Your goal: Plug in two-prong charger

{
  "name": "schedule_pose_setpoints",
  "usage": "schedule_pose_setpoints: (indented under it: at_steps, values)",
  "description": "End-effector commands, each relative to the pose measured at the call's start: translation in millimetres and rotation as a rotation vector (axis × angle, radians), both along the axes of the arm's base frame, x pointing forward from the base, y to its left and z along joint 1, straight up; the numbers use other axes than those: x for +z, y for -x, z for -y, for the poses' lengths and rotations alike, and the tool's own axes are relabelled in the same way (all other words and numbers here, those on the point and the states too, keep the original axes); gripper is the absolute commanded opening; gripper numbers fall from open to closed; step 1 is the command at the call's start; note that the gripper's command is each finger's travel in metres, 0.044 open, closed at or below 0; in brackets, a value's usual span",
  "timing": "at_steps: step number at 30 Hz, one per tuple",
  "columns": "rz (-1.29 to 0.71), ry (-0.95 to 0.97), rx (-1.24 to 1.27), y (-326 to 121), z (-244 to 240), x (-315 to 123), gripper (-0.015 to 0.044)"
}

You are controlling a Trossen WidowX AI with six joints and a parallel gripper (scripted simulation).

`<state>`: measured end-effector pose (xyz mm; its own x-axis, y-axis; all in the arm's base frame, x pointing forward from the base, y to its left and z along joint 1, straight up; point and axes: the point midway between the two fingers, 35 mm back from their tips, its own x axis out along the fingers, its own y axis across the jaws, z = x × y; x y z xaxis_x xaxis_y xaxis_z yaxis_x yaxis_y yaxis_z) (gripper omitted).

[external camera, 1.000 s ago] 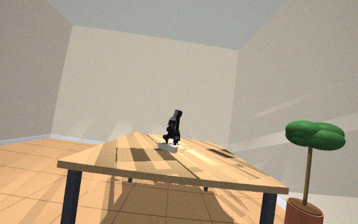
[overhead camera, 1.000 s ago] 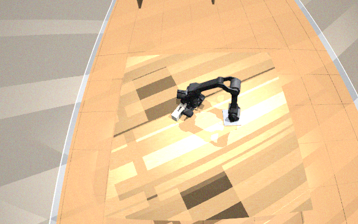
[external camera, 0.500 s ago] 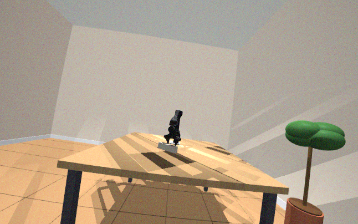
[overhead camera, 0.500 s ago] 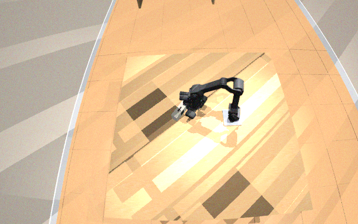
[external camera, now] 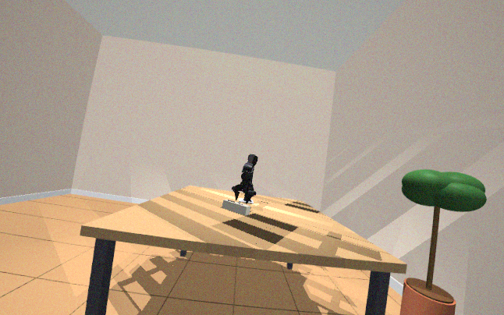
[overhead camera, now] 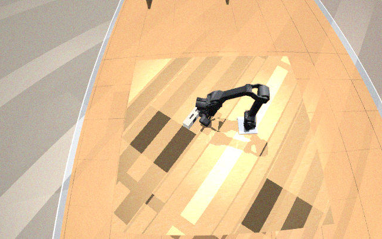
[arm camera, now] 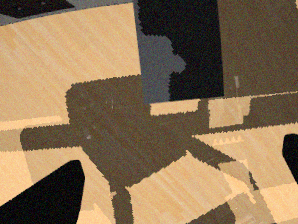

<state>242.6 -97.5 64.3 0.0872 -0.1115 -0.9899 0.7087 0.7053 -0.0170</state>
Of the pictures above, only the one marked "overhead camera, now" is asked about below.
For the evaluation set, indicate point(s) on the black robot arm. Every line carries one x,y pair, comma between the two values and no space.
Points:
216,99

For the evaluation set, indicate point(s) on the black two-prong plug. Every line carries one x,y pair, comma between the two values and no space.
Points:
203,114

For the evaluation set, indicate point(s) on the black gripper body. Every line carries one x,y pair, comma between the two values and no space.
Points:
206,120

